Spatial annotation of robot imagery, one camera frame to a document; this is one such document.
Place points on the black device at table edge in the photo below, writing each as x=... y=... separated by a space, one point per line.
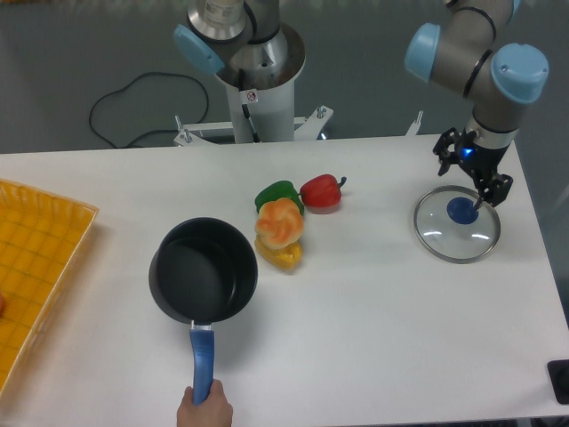
x=558 y=374

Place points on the yellow bell pepper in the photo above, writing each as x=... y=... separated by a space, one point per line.
x=285 y=258

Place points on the red bell pepper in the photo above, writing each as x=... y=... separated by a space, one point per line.
x=323 y=191

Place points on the black saucepan blue handle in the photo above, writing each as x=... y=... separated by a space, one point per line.
x=203 y=272

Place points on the person's hand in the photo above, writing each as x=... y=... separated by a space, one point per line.
x=215 y=411

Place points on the green bell pepper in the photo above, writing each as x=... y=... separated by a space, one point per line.
x=277 y=190

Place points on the orange white bread roll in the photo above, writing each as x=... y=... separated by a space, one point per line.
x=279 y=224

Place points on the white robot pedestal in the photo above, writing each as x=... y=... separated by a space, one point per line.
x=260 y=85

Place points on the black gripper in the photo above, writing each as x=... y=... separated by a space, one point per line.
x=479 y=163

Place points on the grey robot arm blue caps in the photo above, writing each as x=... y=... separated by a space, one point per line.
x=500 y=83

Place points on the glass lid blue knob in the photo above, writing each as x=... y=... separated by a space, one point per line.
x=453 y=226

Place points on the yellow plastic basket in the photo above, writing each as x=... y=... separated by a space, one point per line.
x=41 y=235

